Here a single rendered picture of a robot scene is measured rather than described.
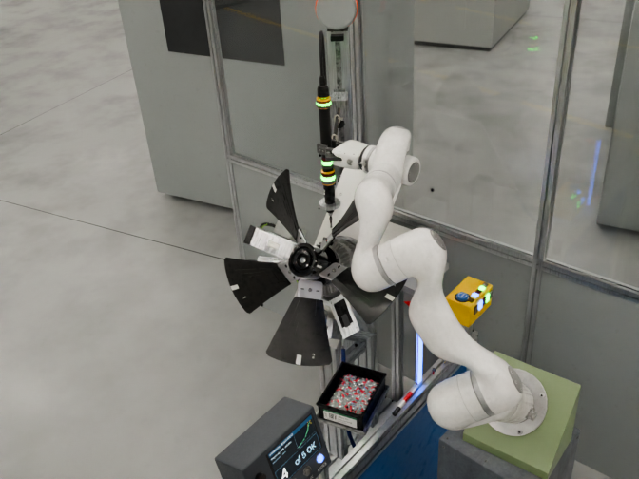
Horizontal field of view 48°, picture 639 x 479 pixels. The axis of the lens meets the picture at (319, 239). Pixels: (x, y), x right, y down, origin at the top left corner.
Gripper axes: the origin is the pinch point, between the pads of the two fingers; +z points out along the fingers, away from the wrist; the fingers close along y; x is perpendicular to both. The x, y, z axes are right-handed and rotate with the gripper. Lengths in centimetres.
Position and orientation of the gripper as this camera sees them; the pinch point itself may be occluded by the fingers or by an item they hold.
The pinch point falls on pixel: (326, 146)
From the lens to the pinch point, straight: 221.1
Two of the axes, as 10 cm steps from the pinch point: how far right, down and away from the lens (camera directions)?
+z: -7.7, -3.0, 5.6
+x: -0.6, -8.4, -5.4
